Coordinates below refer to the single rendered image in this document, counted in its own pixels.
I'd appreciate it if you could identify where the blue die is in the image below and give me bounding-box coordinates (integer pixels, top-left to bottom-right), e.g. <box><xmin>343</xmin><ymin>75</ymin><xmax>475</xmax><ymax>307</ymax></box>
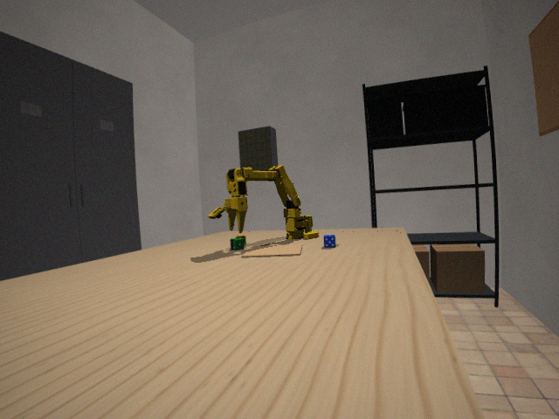
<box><xmin>324</xmin><ymin>235</ymin><xmax>335</xmax><ymax>248</ymax></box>

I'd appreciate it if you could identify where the green die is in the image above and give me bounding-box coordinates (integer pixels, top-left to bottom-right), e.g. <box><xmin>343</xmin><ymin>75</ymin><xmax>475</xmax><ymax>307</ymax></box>
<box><xmin>231</xmin><ymin>238</ymin><xmax>245</xmax><ymax>251</ymax></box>

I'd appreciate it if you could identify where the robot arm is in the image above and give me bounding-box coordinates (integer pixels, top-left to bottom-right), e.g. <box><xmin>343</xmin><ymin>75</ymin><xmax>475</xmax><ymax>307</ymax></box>
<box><xmin>226</xmin><ymin>165</ymin><xmax>319</xmax><ymax>239</ymax></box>

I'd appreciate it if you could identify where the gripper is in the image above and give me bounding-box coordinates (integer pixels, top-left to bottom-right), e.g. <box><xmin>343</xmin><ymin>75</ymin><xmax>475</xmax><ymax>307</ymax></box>
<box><xmin>208</xmin><ymin>196</ymin><xmax>248</xmax><ymax>233</ymax></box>

